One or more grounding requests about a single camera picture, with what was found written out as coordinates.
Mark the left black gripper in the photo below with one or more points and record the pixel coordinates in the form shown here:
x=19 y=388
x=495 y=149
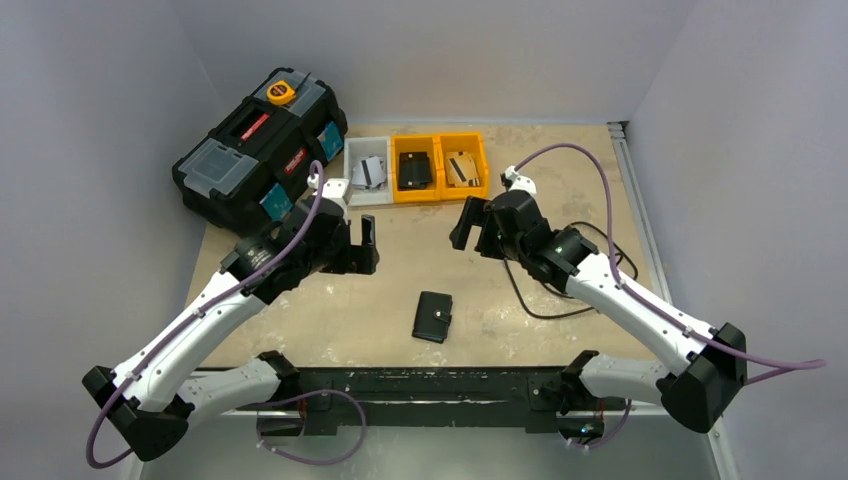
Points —
x=354 y=258

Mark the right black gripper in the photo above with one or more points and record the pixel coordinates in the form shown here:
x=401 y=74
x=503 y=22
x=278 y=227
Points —
x=485 y=225

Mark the black leather card holder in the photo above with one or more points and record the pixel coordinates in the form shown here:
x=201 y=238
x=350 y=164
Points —
x=432 y=317

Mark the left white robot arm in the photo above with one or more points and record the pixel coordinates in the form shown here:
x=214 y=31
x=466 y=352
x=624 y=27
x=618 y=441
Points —
x=153 y=398

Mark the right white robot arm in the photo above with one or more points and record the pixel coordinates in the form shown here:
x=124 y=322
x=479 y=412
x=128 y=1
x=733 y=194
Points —
x=693 y=375

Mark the gold credit cards stack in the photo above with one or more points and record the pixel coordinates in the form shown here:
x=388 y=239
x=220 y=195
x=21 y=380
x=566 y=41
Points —
x=461 y=169

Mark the silver credit cards stack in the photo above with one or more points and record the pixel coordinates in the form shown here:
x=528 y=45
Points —
x=369 y=173

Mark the right yellow plastic bin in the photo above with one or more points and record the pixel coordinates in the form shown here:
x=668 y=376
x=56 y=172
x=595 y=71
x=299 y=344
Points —
x=471 y=142

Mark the yellow plastic bin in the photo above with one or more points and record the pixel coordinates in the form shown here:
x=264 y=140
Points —
x=411 y=143
x=471 y=142

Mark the white plastic bin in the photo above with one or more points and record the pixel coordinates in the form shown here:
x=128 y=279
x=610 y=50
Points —
x=356 y=148

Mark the middle yellow plastic bin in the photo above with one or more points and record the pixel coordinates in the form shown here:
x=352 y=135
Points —
x=411 y=143

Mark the black plastic toolbox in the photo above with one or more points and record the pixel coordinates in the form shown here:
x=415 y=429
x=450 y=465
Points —
x=253 y=166

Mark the yellow tape measure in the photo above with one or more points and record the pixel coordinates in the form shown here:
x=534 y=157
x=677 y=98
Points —
x=280 y=93

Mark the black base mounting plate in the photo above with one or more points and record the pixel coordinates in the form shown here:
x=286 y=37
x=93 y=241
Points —
x=534 y=399

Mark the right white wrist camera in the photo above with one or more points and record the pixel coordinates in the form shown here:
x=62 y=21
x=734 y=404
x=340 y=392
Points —
x=513 y=180

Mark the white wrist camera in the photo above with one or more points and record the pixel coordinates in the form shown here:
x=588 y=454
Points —
x=513 y=180
x=336 y=190

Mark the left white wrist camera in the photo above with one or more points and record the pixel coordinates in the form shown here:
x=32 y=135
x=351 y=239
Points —
x=336 y=190

